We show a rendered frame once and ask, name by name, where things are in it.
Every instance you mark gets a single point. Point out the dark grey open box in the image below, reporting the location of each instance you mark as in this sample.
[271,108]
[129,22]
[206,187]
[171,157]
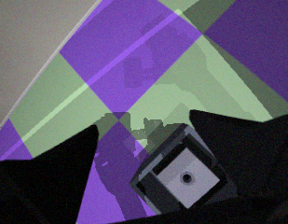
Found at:
[154,193]

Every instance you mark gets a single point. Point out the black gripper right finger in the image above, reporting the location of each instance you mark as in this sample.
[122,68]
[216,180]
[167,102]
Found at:
[249,151]

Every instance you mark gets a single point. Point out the grey square plate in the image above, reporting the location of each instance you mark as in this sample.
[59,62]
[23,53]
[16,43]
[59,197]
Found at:
[186,176]

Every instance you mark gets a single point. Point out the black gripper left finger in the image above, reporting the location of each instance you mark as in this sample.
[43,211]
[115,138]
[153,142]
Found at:
[52,184]

